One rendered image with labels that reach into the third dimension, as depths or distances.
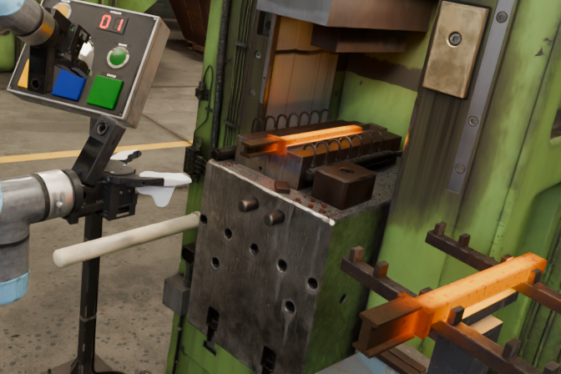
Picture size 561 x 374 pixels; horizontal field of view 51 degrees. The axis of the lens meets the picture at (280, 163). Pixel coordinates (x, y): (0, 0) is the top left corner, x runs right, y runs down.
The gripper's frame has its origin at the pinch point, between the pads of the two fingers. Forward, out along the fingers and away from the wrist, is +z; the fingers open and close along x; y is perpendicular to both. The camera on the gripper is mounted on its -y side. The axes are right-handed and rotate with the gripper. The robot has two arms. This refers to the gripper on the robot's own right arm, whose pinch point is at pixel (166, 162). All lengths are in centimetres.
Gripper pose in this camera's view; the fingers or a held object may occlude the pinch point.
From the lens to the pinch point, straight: 109.0
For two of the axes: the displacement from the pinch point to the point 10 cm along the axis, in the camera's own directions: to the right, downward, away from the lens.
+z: 6.6, -1.4, 7.4
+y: -1.6, 9.3, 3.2
